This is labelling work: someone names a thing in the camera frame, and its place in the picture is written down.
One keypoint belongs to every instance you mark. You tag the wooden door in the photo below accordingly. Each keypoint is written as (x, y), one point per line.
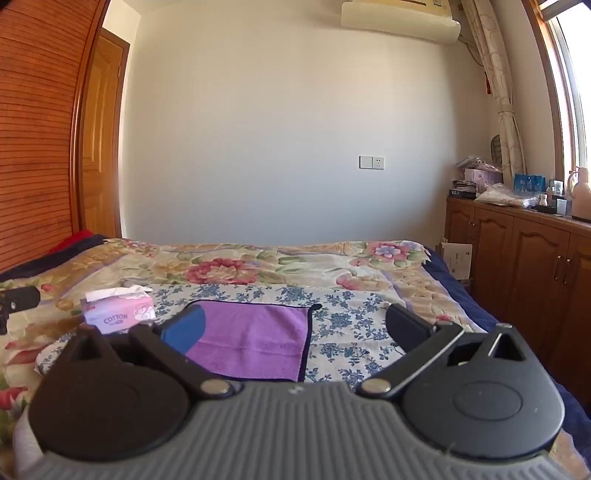
(104, 138)

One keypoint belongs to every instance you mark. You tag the wooden cabinet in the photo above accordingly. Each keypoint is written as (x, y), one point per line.
(521, 258)

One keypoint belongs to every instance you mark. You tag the wooden slatted wardrobe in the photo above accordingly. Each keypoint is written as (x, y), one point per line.
(37, 138)

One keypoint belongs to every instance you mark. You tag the small white bottle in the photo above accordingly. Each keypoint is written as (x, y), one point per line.
(544, 201)

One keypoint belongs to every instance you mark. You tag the pink tissue pack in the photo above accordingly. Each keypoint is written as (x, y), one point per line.
(120, 314)

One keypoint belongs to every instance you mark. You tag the wooden framed window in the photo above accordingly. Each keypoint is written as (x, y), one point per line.
(568, 83)

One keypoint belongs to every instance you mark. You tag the blue boxes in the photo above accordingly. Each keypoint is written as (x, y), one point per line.
(528, 183)

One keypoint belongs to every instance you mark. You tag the clear plastic bag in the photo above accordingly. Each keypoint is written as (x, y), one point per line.
(503, 194)

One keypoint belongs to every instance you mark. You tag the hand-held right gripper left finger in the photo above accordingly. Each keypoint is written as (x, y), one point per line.
(185, 330)

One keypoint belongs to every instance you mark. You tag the red cloth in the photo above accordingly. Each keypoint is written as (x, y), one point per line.
(71, 241)

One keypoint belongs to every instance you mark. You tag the stack of books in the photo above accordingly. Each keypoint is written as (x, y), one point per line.
(461, 190)

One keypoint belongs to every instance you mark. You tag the patterned beige curtain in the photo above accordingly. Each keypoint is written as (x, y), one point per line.
(501, 92)

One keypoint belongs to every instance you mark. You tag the white wall socket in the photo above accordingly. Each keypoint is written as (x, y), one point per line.
(372, 162)

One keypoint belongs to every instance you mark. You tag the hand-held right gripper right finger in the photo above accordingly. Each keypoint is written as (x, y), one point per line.
(406, 325)

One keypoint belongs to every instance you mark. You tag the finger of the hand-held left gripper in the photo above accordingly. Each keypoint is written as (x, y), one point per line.
(21, 297)

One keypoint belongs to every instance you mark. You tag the white blue floral cloth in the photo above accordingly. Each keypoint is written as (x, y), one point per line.
(351, 318)

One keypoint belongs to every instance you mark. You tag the pink box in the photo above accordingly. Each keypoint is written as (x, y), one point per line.
(480, 180)

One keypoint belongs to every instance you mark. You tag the white air conditioner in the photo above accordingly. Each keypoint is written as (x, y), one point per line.
(397, 21)

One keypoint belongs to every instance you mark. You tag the pink thermos jug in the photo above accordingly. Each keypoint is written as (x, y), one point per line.
(581, 194)

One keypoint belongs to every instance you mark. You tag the mesh fan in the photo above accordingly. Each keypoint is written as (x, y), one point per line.
(497, 150)

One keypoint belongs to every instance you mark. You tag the floral printed blanket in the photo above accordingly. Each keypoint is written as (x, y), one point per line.
(221, 265)

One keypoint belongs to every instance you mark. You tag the purple towel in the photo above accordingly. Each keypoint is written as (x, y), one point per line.
(258, 337)

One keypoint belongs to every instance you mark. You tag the white patterned cloth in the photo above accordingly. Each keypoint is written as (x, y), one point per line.
(53, 355)

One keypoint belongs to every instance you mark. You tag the white paper bag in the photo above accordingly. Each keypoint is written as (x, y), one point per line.
(456, 261)

